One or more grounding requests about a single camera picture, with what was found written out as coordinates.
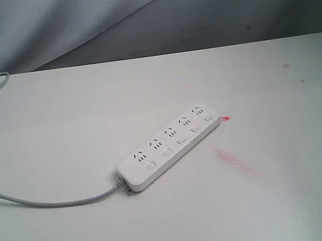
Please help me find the white five-outlet power strip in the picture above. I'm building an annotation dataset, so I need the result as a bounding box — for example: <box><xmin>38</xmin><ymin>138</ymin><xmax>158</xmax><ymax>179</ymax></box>
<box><xmin>116</xmin><ymin>102</ymin><xmax>221</xmax><ymax>193</ymax></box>

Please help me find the grey power cable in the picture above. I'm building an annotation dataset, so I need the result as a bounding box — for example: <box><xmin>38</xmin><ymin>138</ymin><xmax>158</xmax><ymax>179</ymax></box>
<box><xmin>0</xmin><ymin>57</ymin><xmax>127</xmax><ymax>217</ymax></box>

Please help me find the grey backdrop cloth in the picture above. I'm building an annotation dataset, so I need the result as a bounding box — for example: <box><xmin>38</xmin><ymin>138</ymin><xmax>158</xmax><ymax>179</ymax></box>
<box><xmin>0</xmin><ymin>0</ymin><xmax>322</xmax><ymax>74</ymax></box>

